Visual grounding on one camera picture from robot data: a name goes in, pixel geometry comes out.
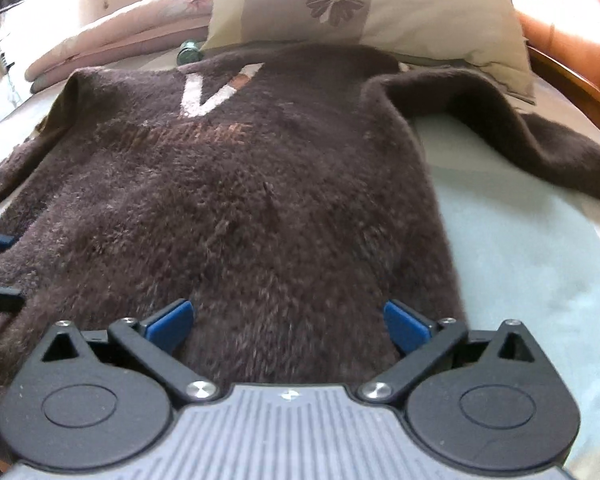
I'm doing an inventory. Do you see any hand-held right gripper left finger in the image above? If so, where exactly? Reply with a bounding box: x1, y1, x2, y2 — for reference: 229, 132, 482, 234
40, 298, 220, 402

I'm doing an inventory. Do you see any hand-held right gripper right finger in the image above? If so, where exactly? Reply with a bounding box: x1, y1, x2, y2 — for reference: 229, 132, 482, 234
356, 300, 537, 402

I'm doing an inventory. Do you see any brown fuzzy sweater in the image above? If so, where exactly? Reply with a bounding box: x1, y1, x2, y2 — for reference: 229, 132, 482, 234
0, 42, 600, 406

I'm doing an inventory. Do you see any folded pink floral quilt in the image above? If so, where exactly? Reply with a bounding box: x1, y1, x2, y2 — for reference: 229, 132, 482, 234
25, 0, 221, 93

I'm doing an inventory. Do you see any green glass bottle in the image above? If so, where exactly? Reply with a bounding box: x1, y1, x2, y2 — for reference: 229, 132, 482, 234
176, 40, 203, 67

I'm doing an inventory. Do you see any cream floral pillow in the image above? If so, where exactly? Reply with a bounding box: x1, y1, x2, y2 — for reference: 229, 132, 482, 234
200, 0, 537, 106

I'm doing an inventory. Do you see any orange wooden headboard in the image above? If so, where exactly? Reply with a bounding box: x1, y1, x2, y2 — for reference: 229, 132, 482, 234
480, 0, 600, 151

